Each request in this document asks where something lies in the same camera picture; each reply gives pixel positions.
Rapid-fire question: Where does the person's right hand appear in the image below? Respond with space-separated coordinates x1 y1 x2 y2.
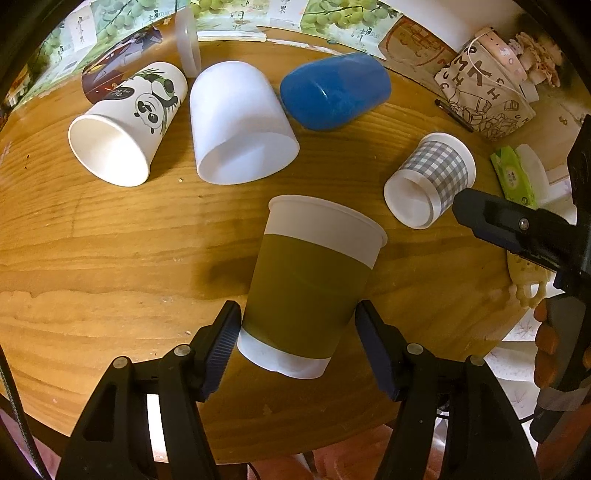
533 299 565 395

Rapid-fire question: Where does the black pen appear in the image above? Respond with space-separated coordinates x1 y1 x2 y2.
435 98 475 134

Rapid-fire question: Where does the yellow toy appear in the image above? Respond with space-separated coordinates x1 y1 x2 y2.
506 251 553 311

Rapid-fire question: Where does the translucent plastic lid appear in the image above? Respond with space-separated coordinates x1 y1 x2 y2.
175 11 202 78

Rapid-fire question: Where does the pink strap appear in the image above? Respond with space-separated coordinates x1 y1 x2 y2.
478 27 527 81

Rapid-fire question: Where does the green sleeve paper cup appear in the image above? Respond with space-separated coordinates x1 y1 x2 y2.
235 195 389 380

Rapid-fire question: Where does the grape print box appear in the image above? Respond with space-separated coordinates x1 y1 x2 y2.
295 0 403 37

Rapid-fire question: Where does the letter print canvas bag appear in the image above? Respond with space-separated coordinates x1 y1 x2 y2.
434 39 537 143

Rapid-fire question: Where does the white tissue pack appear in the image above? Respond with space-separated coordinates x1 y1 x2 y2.
515 144 553 204

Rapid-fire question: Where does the grey checked white cup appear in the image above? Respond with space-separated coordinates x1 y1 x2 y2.
383 132 476 230

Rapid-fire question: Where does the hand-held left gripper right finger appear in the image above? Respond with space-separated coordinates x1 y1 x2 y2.
355 300 541 480

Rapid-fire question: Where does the green tissue pack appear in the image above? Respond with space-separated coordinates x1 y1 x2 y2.
490 146 539 209

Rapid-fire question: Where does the blue plastic cup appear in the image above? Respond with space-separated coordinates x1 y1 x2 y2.
280 52 392 131

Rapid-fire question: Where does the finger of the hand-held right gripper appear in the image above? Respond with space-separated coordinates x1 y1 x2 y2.
451 187 583 280

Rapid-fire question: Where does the white booklet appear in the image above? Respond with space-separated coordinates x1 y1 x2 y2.
196 30 267 42

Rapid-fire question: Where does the panda print paper cup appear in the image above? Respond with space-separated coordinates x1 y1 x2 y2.
68 61 188 188

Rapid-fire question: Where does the white plastic cup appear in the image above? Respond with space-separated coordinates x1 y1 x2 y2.
189 61 301 185

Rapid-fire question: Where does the brown print cardboard box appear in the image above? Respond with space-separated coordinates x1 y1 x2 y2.
379 16 462 84

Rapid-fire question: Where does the dark red printed cup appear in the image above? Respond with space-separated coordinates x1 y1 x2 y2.
82 25 163 104

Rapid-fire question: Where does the beige plush toy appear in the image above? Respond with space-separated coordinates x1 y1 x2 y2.
508 32 565 88

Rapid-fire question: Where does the braided cable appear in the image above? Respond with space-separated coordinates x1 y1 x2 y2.
0 346 49 480

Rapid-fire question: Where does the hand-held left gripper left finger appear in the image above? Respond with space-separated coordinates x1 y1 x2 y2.
55 300 243 480

